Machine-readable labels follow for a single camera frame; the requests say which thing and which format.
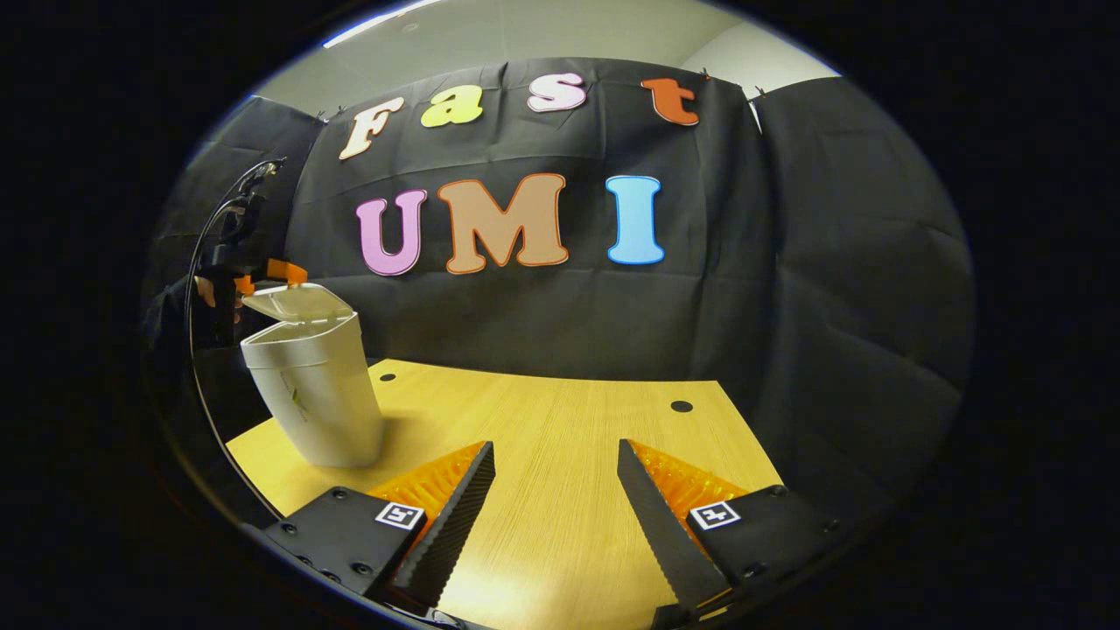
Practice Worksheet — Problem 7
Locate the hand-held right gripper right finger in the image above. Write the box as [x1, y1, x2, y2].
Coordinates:
[617, 437, 863, 615]

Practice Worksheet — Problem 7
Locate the wooden desktop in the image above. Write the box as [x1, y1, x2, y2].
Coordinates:
[226, 359, 785, 630]

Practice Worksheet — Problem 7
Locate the white desktop garbage bin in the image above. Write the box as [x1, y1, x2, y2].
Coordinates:
[240, 282, 387, 470]

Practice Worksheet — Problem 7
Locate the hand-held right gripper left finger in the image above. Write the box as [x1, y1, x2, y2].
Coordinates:
[262, 440, 496, 613]

